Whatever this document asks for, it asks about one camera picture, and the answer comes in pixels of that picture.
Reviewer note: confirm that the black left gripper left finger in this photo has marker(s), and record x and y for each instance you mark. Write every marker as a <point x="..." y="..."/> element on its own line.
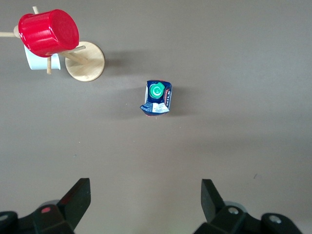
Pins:
<point x="75" y="202"/>

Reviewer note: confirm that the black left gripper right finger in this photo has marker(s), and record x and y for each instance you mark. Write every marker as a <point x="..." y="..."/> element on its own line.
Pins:
<point x="213" y="207"/>

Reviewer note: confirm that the blue milk carton green cap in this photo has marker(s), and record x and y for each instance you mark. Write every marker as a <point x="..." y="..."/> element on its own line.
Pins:
<point x="158" y="100"/>

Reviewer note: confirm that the small white cup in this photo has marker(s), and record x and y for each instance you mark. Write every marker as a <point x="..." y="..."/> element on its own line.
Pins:
<point x="36" y="62"/>

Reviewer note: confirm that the red plastic cup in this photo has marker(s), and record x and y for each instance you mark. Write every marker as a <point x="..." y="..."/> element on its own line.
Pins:
<point x="48" y="31"/>

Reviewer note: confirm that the brown table cover mat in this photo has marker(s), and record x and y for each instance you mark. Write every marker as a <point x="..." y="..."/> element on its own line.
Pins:
<point x="219" y="73"/>

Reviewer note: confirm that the wooden mug tree stand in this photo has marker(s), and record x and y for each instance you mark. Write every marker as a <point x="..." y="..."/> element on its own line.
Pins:
<point x="87" y="64"/>

